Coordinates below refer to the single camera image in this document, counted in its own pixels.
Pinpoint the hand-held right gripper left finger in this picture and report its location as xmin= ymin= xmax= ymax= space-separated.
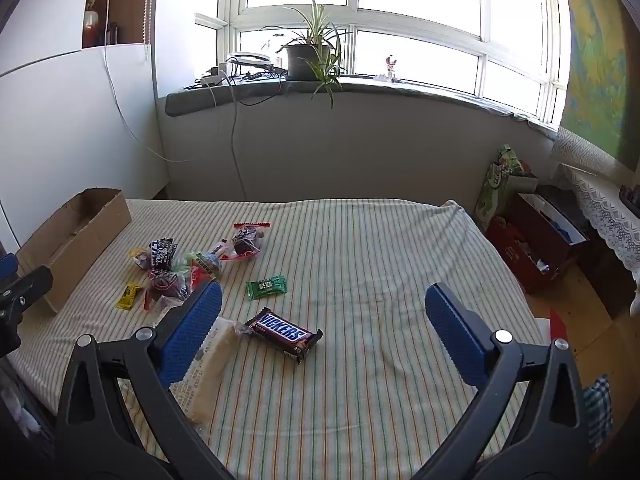
xmin=54 ymin=280 xmax=236 ymax=480

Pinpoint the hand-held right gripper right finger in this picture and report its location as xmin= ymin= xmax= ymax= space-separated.
xmin=412 ymin=282 xmax=590 ymax=480

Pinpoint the clear bag of crackers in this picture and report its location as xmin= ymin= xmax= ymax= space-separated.
xmin=167 ymin=315 xmax=251 ymax=428

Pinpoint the red-edged dark snack packet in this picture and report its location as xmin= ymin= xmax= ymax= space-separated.
xmin=144 ymin=269 xmax=193 ymax=313
xmin=218 ymin=221 xmax=272 ymax=262

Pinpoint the brown cardboard box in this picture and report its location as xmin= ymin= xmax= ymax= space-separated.
xmin=15 ymin=188 xmax=132 ymax=314

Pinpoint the black white snack packet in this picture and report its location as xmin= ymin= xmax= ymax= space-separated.
xmin=148 ymin=238 xmax=179 ymax=271

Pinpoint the green candy packet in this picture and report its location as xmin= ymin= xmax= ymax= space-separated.
xmin=245 ymin=275 xmax=288 ymax=301

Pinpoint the brown chocolate bar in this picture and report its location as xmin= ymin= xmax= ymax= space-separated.
xmin=244 ymin=306 xmax=323 ymax=365

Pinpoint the low red cardboard box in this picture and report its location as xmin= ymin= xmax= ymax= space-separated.
xmin=487 ymin=217 xmax=566 ymax=294

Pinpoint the striped bed sheet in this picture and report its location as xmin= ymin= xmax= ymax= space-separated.
xmin=10 ymin=199 xmax=551 ymax=480

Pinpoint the open red cardboard box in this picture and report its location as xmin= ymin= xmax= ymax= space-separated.
xmin=515 ymin=192 xmax=591 ymax=273

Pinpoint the green printed bag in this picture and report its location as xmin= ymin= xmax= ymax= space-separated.
xmin=474 ymin=145 xmax=539 ymax=233

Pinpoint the white cabinet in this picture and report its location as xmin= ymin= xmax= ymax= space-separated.
xmin=0 ymin=42 xmax=171 ymax=261

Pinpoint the blue checkered cloth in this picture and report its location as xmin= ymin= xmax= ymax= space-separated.
xmin=582 ymin=375 xmax=614 ymax=453

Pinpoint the white lace tablecloth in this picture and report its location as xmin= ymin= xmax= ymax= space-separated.
xmin=550 ymin=127 xmax=640 ymax=286

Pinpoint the grey windowsill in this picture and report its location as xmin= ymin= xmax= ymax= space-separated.
xmin=165 ymin=77 xmax=558 ymax=141

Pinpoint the wooden shelf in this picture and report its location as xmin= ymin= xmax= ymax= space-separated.
xmin=82 ymin=0 xmax=161 ymax=51

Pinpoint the potted spider plant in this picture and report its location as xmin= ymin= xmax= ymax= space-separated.
xmin=260 ymin=0 xmax=351 ymax=108

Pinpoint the white framed window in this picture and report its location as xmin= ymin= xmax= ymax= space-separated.
xmin=195 ymin=0 xmax=571 ymax=126

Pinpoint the thin white wall cord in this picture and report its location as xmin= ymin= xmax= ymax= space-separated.
xmin=102 ymin=0 xmax=192 ymax=164

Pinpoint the white power cable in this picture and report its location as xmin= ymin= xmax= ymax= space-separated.
xmin=227 ymin=60 xmax=249 ymax=201

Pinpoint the colourful wall poster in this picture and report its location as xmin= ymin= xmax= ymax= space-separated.
xmin=560 ymin=0 xmax=640 ymax=171

